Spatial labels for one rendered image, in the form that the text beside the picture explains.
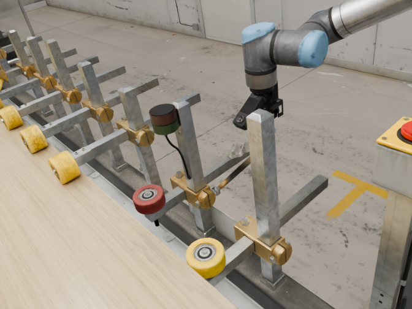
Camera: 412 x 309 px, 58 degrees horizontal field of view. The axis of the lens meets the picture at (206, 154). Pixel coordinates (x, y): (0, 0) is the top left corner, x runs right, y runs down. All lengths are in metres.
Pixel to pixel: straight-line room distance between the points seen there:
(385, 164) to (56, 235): 0.73
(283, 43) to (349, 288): 1.20
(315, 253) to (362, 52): 2.18
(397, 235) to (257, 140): 0.27
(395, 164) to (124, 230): 0.60
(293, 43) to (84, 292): 0.73
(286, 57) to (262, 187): 0.39
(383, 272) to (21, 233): 0.79
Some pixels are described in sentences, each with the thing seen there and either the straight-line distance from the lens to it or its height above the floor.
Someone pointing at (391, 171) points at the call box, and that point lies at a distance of 0.51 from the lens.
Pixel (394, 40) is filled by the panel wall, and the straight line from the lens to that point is 3.50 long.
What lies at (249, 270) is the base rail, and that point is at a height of 0.70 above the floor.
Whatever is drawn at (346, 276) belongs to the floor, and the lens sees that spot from 1.88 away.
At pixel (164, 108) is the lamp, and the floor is 1.13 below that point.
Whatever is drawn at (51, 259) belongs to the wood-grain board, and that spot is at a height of 0.90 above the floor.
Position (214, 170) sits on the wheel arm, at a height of 0.86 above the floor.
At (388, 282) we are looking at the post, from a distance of 0.68.
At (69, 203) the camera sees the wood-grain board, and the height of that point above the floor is 0.90.
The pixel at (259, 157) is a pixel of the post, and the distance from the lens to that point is 0.69.
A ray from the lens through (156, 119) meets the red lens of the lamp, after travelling 0.82.
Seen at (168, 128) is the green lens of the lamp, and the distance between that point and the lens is 0.82.
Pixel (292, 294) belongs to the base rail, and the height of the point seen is 0.70.
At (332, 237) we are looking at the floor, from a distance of 2.03.
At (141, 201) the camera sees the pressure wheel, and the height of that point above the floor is 0.91.
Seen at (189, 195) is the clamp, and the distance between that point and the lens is 1.00.
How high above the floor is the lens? 1.49
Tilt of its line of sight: 34 degrees down
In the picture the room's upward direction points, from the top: 10 degrees counter-clockwise
